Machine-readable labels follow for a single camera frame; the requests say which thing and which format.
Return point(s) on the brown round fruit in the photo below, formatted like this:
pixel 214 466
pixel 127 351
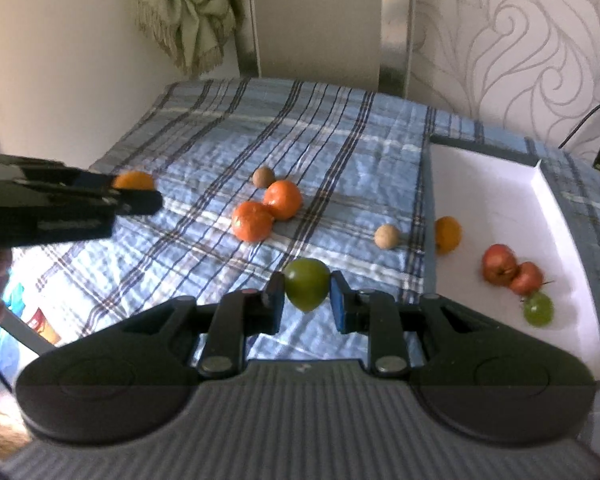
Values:
pixel 263 176

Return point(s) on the beige fringed cloth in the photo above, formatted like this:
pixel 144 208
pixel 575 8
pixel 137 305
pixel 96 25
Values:
pixel 190 15

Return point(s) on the beige round fruit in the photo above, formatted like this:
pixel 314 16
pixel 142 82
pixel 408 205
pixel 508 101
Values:
pixel 386 236

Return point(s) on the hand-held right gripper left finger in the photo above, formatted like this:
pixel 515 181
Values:
pixel 275 301

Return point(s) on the green round fruit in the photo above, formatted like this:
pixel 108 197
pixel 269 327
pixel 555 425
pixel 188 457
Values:
pixel 537 309
pixel 306 282

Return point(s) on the colourful printed sheet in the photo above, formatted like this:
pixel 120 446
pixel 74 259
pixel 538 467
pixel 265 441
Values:
pixel 30 310

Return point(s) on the white tray box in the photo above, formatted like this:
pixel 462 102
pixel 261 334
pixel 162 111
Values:
pixel 495 195

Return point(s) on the large red fruit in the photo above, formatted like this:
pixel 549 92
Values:
pixel 499 262

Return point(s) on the small orange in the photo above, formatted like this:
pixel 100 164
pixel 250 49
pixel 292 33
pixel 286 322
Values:
pixel 135 180
pixel 447 234

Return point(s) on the blue plaid cloth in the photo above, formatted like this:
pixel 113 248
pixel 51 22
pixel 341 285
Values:
pixel 330 125

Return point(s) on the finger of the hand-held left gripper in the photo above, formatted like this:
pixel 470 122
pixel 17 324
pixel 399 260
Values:
pixel 135 203
pixel 87 179

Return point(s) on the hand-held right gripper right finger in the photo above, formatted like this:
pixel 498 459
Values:
pixel 337 306

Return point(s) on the orange tangerine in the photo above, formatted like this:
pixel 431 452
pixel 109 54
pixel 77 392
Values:
pixel 251 221
pixel 284 200

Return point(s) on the small red fruit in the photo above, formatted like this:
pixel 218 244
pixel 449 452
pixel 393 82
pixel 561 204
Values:
pixel 527 278

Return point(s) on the metal door frame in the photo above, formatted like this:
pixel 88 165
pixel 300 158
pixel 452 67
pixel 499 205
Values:
pixel 395 25

